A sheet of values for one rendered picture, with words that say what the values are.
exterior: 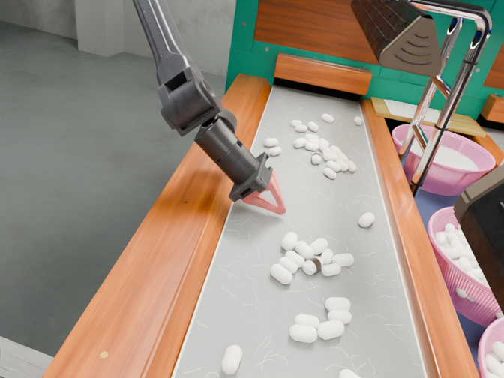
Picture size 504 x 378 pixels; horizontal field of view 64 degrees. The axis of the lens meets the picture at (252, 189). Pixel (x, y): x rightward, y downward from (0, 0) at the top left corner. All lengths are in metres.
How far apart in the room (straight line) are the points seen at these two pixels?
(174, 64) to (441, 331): 0.55
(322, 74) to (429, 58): 0.76
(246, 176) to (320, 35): 0.80
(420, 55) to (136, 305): 0.48
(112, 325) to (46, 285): 1.15
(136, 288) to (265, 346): 0.18
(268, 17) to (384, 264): 0.91
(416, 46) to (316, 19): 0.81
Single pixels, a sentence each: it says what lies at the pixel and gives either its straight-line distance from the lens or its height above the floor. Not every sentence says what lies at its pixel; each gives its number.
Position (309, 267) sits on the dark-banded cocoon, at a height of 0.76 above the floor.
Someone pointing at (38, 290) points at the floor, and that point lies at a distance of 1.64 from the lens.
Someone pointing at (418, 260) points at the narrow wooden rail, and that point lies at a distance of 0.71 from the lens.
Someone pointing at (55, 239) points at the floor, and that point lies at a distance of 1.83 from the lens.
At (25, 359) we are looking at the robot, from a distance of 0.87.
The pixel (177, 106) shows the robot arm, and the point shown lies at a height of 0.92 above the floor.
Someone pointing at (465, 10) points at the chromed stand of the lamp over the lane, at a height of 1.11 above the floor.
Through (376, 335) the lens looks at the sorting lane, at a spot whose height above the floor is 0.74.
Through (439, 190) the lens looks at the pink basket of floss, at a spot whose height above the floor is 0.69.
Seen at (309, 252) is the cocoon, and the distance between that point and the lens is 0.65.
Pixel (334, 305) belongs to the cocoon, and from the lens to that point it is 0.58.
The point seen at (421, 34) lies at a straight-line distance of 0.59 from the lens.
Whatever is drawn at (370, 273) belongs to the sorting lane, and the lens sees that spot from 0.68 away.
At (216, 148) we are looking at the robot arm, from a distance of 0.65.
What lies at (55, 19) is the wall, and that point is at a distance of 4.77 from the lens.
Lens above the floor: 1.16
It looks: 32 degrees down
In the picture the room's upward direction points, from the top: 11 degrees clockwise
